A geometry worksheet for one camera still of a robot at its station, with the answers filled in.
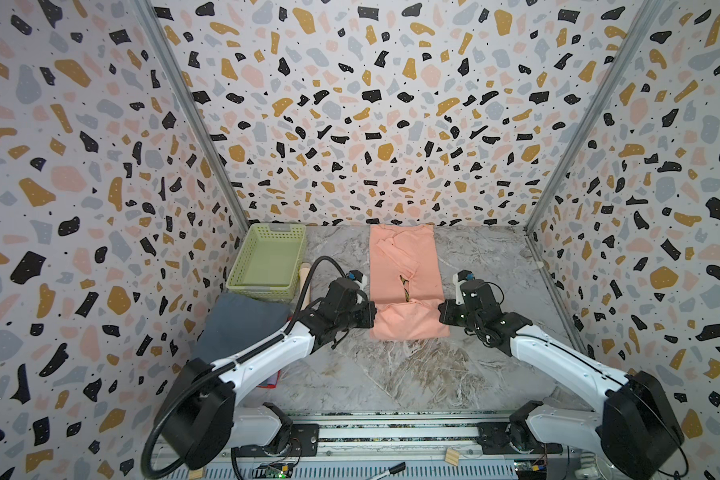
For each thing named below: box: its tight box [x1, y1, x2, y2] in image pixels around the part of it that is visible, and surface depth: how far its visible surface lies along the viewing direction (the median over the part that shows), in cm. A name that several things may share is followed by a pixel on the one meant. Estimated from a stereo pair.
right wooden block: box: [444, 448, 460, 466], surface depth 73 cm
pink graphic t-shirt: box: [369, 224, 450, 341], surface depth 106 cm
